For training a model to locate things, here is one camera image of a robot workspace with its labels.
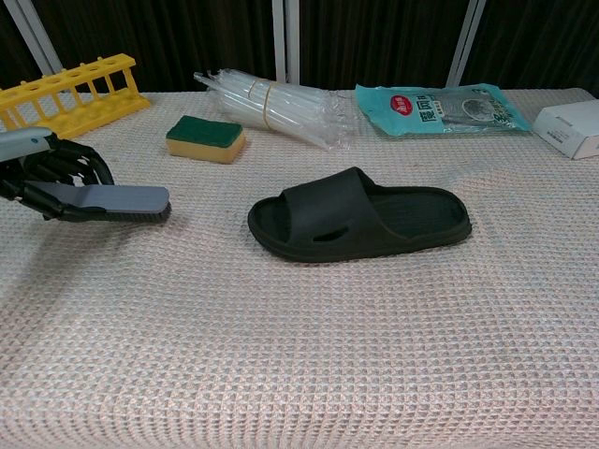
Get white cardboard box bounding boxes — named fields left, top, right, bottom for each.
left=532, top=97, right=599, bottom=161

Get green yellow sponge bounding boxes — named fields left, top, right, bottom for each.
left=165, top=115, right=247, bottom=165

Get teal plastic product bag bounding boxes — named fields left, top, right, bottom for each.
left=354, top=82, right=533, bottom=138

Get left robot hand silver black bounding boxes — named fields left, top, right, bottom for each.
left=0, top=126, right=116, bottom=222

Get dark green curtain panel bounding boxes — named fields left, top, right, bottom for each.
left=0, top=0, right=55, bottom=90
left=298, top=0, right=464, bottom=91
left=22, top=0, right=277, bottom=94
left=460, top=0, right=599, bottom=90

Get grey brush black bristles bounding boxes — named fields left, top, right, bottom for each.
left=25, top=181, right=173, bottom=222

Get white aluminium partition post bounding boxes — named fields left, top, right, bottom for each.
left=8, top=0, right=66, bottom=72
left=270, top=0, right=301, bottom=86
left=446, top=0, right=487, bottom=88

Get yellow test tube rack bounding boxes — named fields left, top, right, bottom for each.
left=0, top=53, right=152, bottom=140

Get bundle of clear plastic tubes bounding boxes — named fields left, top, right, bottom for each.
left=193, top=67, right=359, bottom=152

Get black slide slipper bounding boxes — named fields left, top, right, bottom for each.
left=247, top=167, right=473, bottom=264

